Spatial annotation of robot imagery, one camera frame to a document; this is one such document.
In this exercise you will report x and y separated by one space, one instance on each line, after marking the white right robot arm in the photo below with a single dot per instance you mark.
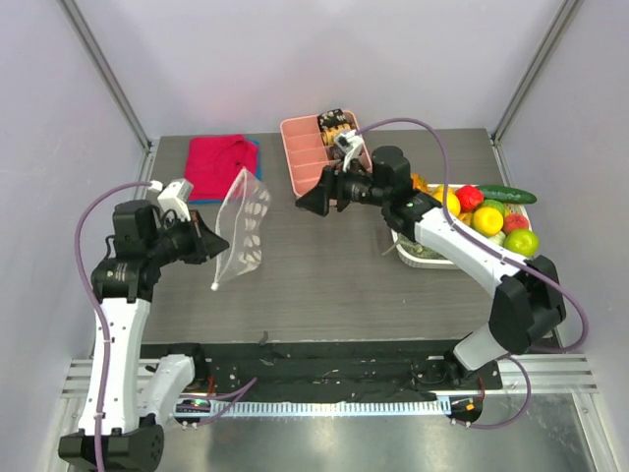
526 303

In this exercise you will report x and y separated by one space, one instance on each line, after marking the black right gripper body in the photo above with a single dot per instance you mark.
332 188

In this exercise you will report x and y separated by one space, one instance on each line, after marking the pink divided tray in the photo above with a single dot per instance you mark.
305 152

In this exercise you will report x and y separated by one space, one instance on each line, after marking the white slotted cable duct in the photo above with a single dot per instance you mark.
441 406

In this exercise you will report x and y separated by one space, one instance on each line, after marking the orange spiky fruit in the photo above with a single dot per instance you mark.
420 183

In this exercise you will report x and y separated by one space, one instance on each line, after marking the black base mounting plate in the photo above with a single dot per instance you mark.
331 372

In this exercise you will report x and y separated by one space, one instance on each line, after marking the pink peach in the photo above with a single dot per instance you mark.
515 221

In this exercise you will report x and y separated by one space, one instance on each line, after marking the dark patterned sushi roll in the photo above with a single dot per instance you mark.
331 119

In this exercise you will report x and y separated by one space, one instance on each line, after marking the pale green cabbage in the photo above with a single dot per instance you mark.
498 239

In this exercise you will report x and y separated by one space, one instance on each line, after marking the green cucumber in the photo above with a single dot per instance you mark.
507 195

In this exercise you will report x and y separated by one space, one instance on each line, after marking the yellow patterned sushi roll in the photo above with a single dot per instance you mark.
329 134

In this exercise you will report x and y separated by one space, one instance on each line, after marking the lime green apple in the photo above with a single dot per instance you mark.
522 241

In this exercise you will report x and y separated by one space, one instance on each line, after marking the white perforated fruit basket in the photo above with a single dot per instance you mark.
445 264

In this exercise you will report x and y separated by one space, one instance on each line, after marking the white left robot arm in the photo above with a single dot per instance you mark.
122 425

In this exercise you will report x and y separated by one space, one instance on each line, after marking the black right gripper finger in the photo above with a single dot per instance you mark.
316 204
325 188

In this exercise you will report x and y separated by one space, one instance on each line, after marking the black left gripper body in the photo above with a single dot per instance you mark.
179 242

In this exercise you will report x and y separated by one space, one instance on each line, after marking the clear polka dot zip bag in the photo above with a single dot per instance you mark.
238 222

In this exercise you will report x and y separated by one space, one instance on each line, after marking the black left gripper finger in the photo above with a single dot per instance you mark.
207 253
210 241

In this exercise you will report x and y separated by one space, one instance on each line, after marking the red apple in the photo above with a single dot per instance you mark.
469 198

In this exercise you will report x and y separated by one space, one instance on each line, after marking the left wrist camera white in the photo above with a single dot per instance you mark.
175 196

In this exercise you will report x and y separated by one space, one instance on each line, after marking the red folded shirt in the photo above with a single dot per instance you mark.
218 164

